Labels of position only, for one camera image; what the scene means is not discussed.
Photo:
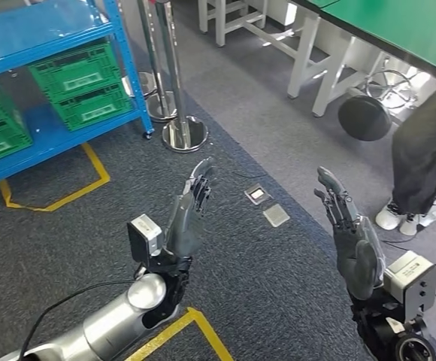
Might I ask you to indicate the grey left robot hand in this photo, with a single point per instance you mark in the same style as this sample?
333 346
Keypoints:
184 229

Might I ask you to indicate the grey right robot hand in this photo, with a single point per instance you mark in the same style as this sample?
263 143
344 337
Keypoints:
357 254

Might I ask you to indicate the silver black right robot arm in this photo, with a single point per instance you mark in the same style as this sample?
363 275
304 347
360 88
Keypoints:
383 334

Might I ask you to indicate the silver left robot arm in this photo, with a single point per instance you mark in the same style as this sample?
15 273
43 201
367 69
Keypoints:
120 324

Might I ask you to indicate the blue metal shelf rack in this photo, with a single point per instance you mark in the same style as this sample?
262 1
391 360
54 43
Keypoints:
33 25

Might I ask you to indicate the metal floor socket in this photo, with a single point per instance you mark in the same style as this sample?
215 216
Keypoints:
276 215
257 194

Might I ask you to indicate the yellow floor tape outline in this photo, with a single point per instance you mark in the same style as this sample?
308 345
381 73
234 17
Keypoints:
100 167
207 329

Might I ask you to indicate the person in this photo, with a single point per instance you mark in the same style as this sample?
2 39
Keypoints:
421 149

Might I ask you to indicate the black stool chrome base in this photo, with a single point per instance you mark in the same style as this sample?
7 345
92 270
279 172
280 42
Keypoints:
364 119

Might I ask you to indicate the white desk green top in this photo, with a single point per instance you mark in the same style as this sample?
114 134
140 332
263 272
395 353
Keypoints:
391 25

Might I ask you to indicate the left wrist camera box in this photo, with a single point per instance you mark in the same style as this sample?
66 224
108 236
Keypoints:
142 239

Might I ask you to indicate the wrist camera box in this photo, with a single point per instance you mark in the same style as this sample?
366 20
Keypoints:
142 239
417 284

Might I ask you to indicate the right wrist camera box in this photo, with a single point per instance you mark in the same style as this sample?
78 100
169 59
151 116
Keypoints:
417 284

